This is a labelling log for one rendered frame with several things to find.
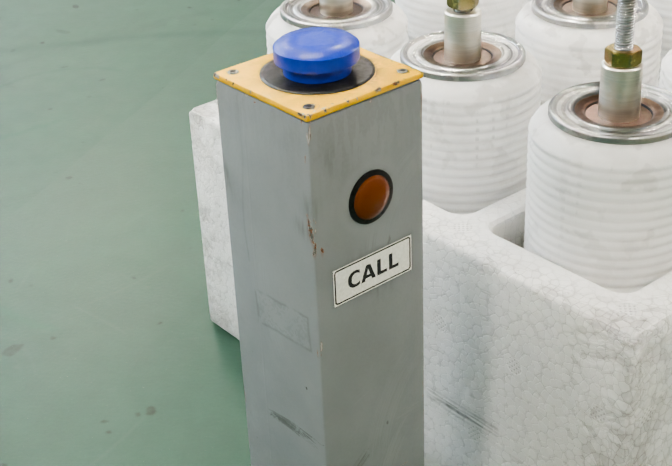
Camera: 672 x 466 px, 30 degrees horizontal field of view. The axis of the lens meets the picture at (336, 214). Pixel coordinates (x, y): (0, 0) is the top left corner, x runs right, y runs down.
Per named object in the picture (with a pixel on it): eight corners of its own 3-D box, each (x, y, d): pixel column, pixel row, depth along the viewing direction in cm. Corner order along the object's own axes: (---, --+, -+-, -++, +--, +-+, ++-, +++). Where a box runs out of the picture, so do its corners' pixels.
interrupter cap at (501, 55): (530, 41, 78) (530, 30, 78) (520, 89, 72) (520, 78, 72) (410, 36, 80) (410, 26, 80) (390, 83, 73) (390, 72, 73)
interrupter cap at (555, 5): (599, 42, 78) (600, 31, 77) (507, 14, 83) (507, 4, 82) (671, 11, 82) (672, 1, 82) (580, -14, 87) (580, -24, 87)
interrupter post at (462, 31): (484, 55, 77) (485, 3, 75) (480, 70, 75) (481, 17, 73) (445, 53, 77) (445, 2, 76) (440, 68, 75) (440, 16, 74)
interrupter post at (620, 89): (592, 126, 67) (596, 69, 66) (598, 108, 69) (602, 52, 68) (638, 130, 67) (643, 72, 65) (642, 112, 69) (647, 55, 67)
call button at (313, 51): (378, 81, 58) (377, 39, 57) (311, 106, 56) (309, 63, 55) (323, 58, 61) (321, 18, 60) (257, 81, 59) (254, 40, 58)
